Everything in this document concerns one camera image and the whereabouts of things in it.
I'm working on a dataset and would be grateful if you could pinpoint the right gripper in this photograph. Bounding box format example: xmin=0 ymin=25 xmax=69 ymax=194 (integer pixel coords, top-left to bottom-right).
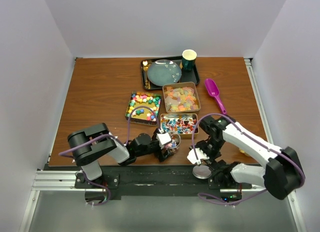
xmin=195 ymin=136 xmax=226 ymax=172

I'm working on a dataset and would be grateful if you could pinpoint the silver jar lid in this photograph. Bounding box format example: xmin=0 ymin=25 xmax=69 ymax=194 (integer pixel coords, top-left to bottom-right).
xmin=192 ymin=165 xmax=212 ymax=179

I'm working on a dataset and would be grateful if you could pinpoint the clear glass jar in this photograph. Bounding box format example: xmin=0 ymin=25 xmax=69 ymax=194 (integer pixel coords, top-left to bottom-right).
xmin=166 ymin=131 xmax=181 ymax=153

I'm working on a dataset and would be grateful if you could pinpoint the gold tin of star candies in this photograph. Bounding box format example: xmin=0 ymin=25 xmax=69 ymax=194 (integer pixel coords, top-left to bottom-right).
xmin=125 ymin=91 xmax=162 ymax=126

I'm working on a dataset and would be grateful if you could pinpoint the purple plastic scoop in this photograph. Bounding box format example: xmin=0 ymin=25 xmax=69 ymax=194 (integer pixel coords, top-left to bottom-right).
xmin=204 ymin=78 xmax=227 ymax=115

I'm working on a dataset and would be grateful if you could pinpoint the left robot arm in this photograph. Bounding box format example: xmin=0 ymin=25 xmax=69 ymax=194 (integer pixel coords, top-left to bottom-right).
xmin=60 ymin=123 xmax=176 ymax=188

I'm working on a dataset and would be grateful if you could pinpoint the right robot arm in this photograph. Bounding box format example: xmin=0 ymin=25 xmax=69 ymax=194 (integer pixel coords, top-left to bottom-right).
xmin=187 ymin=114 xmax=306 ymax=200

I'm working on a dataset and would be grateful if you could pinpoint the tin of gummy candies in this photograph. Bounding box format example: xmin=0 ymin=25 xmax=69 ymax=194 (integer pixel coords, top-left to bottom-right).
xmin=162 ymin=82 xmax=201 ymax=113

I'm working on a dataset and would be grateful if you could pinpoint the tin of lollipops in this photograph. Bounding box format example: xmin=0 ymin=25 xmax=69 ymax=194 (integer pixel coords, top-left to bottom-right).
xmin=160 ymin=113 xmax=199 ymax=139

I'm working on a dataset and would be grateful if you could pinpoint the yellow mug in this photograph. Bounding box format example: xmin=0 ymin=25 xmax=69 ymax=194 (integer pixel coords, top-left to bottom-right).
xmin=239 ymin=149 xmax=250 ymax=157

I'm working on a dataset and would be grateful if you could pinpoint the blue ceramic plate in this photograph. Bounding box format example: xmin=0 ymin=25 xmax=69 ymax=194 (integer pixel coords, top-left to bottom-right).
xmin=147 ymin=59 xmax=182 ymax=87

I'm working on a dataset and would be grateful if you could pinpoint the black serving tray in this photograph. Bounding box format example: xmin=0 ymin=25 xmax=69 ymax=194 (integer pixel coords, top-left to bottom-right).
xmin=139 ymin=56 xmax=200 ymax=91

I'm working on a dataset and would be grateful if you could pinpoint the gold spoon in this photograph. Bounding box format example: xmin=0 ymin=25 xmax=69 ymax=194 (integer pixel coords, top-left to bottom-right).
xmin=142 ymin=60 xmax=150 ymax=89

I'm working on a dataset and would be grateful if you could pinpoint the dark green cup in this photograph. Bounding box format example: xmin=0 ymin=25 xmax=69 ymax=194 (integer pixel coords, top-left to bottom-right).
xmin=181 ymin=49 xmax=197 ymax=71

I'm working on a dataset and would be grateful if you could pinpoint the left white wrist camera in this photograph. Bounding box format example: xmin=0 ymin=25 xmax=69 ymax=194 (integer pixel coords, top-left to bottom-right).
xmin=156 ymin=133 xmax=172 ymax=146

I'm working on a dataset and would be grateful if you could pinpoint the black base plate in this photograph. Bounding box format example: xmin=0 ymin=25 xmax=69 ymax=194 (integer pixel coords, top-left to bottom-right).
xmin=74 ymin=163 xmax=253 ymax=201

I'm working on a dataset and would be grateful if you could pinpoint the aluminium frame rail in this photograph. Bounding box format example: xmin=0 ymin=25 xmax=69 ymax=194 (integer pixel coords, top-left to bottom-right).
xmin=20 ymin=167 xmax=307 ymax=231

